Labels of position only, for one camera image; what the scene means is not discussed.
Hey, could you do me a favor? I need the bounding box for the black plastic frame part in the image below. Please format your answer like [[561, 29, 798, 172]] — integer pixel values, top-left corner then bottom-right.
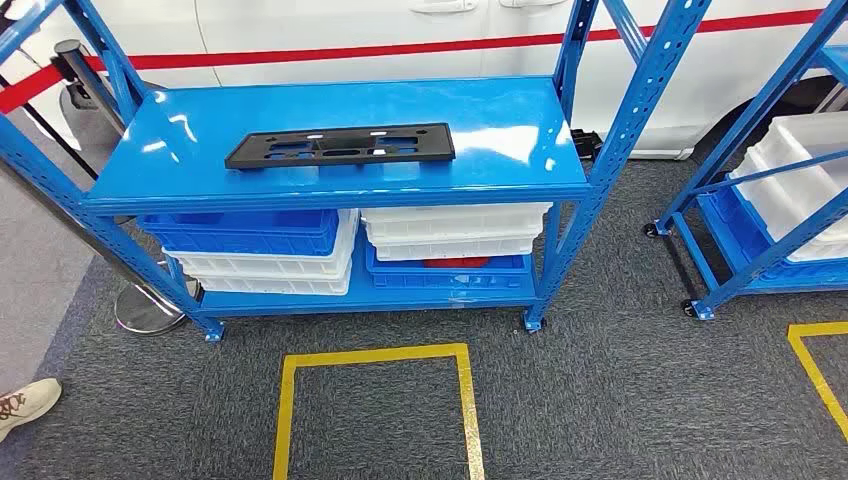
[[225, 122, 457, 171]]

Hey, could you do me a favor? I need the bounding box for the blue metal shelf rack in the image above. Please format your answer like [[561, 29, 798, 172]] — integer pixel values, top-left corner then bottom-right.
[[643, 0, 848, 323], [0, 0, 713, 344]]

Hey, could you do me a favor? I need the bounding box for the red item in crate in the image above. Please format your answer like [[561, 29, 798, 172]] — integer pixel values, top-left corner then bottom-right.
[[423, 256, 492, 270]]

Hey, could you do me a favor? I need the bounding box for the blue plastic crate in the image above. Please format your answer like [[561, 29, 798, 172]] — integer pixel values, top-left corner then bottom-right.
[[364, 238, 535, 291], [698, 175, 848, 287], [137, 209, 341, 258]]

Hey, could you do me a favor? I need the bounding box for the small black floor object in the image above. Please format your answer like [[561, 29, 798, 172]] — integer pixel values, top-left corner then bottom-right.
[[569, 129, 604, 162]]

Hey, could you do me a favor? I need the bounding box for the white car with red stripe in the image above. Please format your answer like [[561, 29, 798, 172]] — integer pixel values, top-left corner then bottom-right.
[[0, 0, 848, 164]]

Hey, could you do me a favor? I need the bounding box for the large white plastic crate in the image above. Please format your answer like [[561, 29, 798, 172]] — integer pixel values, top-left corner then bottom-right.
[[728, 148, 848, 264], [747, 111, 848, 243]]

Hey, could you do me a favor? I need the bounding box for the red barrier belt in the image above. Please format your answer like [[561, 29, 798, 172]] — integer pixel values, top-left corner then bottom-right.
[[0, 64, 107, 115]]

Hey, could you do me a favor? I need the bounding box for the person's shoe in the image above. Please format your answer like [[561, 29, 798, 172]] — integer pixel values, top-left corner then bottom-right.
[[0, 377, 64, 444]]

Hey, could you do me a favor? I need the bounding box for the steel stanchion post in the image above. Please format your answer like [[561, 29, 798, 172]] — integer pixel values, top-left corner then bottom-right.
[[51, 38, 134, 137], [0, 157, 205, 337]]

